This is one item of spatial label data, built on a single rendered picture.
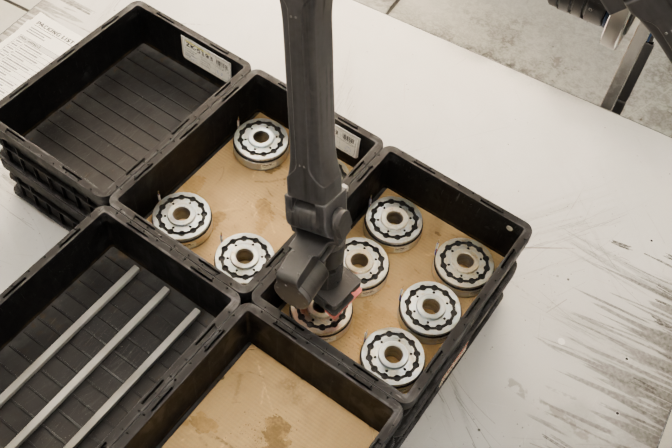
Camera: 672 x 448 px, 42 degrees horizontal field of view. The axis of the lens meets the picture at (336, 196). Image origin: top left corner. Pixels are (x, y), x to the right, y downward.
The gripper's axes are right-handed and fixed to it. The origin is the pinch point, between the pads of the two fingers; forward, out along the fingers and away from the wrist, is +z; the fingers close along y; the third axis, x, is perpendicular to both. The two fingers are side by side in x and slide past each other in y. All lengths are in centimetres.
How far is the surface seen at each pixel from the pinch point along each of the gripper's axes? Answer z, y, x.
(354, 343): 4.1, 7.5, -0.2
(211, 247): 3.9, -22.7, -3.4
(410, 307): 1.1, 10.8, 9.8
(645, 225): 18, 30, 66
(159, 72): 4, -61, 18
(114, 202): -6.4, -35.4, -12.3
